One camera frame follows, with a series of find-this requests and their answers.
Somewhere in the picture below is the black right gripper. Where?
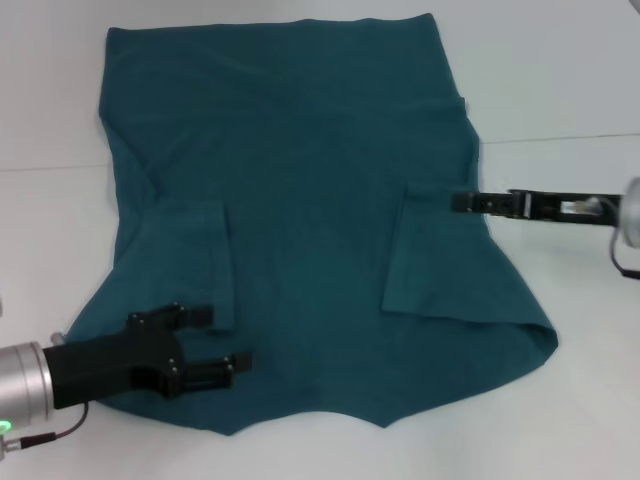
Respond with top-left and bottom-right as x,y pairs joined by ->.
451,188 -> 624,229

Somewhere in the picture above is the dark left gripper cable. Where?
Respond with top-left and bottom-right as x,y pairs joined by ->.
0,331 -> 92,464

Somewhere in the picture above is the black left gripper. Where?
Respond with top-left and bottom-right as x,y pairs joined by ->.
42,301 -> 254,411

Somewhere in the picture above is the teal blue shirt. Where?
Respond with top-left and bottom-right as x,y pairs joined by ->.
64,13 -> 559,437

